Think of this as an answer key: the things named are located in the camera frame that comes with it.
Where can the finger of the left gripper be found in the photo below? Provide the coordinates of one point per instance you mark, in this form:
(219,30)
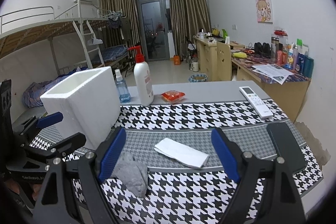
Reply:
(34,125)
(60,149)

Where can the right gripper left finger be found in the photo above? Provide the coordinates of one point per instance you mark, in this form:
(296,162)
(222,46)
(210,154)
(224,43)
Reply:
(57,202)

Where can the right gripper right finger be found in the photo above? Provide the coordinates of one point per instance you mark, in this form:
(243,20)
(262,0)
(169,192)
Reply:
(280,201)

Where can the grey sock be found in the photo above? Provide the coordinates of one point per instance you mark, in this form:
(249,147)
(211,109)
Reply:
(132,174)

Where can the white tissue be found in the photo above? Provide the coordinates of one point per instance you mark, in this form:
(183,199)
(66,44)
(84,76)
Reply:
(182,153)

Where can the blue plaid blanket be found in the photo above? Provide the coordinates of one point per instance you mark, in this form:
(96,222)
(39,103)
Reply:
(31,97)

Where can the white styrofoam box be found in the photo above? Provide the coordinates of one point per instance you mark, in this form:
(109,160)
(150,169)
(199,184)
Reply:
(89,103)

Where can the blue spray bottle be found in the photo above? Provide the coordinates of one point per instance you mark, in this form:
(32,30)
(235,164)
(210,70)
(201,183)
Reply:
(122,88)

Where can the white red pump bottle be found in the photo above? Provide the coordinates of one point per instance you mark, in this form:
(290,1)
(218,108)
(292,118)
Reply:
(142,77)

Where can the white remote control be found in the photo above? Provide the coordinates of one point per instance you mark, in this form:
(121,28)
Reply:
(257,103)

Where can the metal bunk bed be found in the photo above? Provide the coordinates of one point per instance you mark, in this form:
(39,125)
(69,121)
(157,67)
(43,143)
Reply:
(25,27)

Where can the houndstooth table mat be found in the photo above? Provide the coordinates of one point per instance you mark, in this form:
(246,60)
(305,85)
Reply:
(177,193)

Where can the red snack packet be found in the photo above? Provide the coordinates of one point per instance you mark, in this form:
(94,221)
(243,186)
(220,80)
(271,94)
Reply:
(173,96)

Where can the wooden desk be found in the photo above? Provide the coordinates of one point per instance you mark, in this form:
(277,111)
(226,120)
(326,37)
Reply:
(289,96)

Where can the papers on desk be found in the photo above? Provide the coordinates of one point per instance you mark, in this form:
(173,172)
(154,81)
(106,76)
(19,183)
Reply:
(273,71)

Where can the orange floor container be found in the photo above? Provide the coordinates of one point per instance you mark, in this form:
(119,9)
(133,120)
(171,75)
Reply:
(176,60)

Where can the blue trash basket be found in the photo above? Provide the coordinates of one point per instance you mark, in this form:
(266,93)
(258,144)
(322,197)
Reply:
(198,78)

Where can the left brown curtain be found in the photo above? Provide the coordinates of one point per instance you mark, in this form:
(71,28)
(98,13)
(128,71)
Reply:
(123,22)

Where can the brown curtain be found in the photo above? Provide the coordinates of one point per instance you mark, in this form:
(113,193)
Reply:
(123,22)
(187,18)

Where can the wooden smiley chair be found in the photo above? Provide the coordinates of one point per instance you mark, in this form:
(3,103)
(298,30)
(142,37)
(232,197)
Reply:
(224,63)

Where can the toiletry bottles group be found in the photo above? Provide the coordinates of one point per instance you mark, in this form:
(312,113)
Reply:
(293,56)

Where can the black headphones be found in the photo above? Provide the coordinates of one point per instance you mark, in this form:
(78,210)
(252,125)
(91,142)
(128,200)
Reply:
(262,49)

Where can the glass balcony door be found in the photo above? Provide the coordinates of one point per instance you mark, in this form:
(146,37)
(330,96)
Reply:
(155,26)

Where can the right brown curtain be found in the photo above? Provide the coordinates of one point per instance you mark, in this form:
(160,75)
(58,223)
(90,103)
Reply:
(187,18)

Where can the cartoon girl wall picture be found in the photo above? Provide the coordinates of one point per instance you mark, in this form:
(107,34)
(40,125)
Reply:
(264,11)

